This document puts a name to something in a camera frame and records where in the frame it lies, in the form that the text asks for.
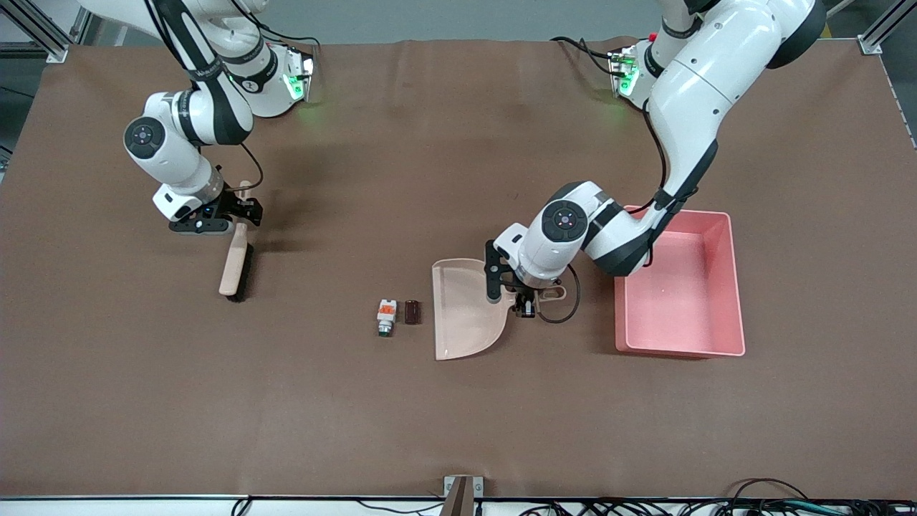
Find beige hand brush black bristles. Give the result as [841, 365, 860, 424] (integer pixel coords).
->
[219, 181, 254, 303]

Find beige plastic dustpan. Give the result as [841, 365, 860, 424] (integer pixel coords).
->
[432, 259, 567, 360]

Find pink plastic bin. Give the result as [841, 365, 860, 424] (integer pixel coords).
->
[613, 205, 746, 358]

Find brown table cover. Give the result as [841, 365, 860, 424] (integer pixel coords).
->
[0, 36, 917, 500]

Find black right base cable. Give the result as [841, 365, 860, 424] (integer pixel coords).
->
[247, 21, 325, 52]

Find black base cable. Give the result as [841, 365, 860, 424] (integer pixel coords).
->
[247, 21, 325, 52]
[550, 36, 618, 77]

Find metal table edge bracket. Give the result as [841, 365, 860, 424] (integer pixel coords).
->
[443, 475, 484, 516]

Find aluminium frame profile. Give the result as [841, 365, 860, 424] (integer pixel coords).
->
[0, 0, 94, 62]
[858, 0, 917, 55]

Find black left base cable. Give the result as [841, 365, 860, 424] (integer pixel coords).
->
[550, 36, 618, 77]

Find black cable bundle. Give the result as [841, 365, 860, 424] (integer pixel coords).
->
[516, 477, 917, 516]

